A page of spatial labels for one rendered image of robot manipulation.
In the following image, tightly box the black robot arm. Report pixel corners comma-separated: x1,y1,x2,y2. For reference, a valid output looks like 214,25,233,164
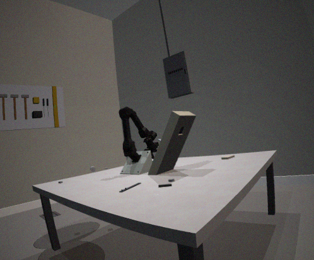
119,107,157,162

